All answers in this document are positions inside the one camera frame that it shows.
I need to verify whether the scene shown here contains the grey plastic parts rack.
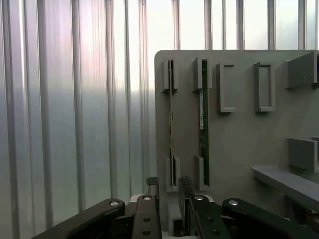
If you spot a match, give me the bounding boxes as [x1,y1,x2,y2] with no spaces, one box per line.
[154,49,319,237]

